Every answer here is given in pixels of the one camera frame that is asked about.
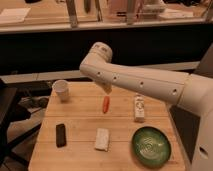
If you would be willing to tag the white tube bottle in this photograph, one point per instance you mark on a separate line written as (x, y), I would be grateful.
(139, 111)

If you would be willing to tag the white folded cloth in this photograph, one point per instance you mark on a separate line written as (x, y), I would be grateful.
(102, 139)

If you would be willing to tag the black chair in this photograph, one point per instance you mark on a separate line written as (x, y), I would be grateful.
(12, 111)

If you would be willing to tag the black rectangular block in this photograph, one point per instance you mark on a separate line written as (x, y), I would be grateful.
(60, 135)

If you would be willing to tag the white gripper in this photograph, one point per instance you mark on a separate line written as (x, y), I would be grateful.
(106, 87)

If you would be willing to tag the metal frame post right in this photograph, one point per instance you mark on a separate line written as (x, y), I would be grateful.
(130, 11)

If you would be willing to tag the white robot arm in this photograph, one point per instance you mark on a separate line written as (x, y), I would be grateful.
(191, 92)

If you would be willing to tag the green ceramic bowl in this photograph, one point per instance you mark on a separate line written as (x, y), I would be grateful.
(151, 147)

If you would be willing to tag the metal frame post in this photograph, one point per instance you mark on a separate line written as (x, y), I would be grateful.
(130, 11)
(72, 13)

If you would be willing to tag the orange carrot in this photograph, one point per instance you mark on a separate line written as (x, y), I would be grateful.
(106, 103)

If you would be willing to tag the wooden table board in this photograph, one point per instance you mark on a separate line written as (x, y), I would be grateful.
(92, 131)

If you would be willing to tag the white paper sheet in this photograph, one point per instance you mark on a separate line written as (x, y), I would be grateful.
(13, 15)

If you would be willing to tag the metal frame post left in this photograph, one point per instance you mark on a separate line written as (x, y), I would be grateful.
(72, 13)

